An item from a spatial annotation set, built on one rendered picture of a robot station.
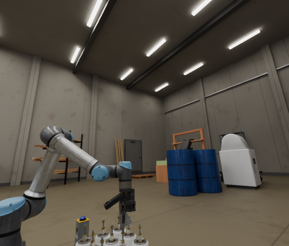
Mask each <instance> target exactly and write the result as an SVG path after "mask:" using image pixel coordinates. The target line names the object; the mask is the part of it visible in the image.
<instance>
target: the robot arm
mask: <svg viewBox="0 0 289 246"><path fill-rule="evenodd" d="M40 139H41V141H42V142H43V143H44V144H46V148H47V151H46V153H45V155H44V157H43V159H42V162H41V164H40V166H39V168H38V170H37V173H36V175H35V177H34V179H33V181H32V184H31V186H30V188H29V189H28V190H27V191H25V192H24V194H23V196H22V197H13V198H9V199H5V200H2V201H0V246H22V238H21V233H20V229H21V222H23V221H25V220H27V219H30V218H32V217H35V216H37V215H38V214H40V213H41V212H42V211H43V210H44V209H45V207H46V204H47V200H46V195H47V194H46V192H45V191H46V188H47V186H48V184H49V182H50V179H51V177H52V175H53V173H54V170H55V168H56V166H57V163H58V161H59V158H60V156H61V154H63V155H64V156H65V157H67V158H68V159H70V160H71V161H73V162H74V163H75V164H77V165H78V166H79V167H81V168H82V169H83V170H85V171H86V172H88V173H89V174H90V175H92V178H93V180H95V181H97V182H102V181H104V180H106V179H110V178H119V192H120V193H119V194H117V195H116V196H115V197H113V198H112V199H111V200H109V201H107V202H106V203H105V204H104V207H105V209H106V210H107V209H109V208H111V207H112V206H113V205H115V204H116V203H117V202H119V219H120V228H121V230H122V232H124V227H125V226H127V225H129V224H131V223H132V219H130V217H129V216H128V214H127V213H126V212H132V211H135V189H133V188H132V164H131V162H119V165H103V164H102V163H100V162H99V161H98V160H96V159H95V158H93V157H92V156H90V155H89V154H88V153H86V152H85V151H83V150H82V149H80V148H79V147H78V146H76V145H75V144H73V143H72V142H73V135H72V133H71V132H69V131H68V130H66V129H63V128H60V127H58V126H54V125H50V126H47V127H45V128H44V129H43V130H42V131H41V133H40Z"/></svg>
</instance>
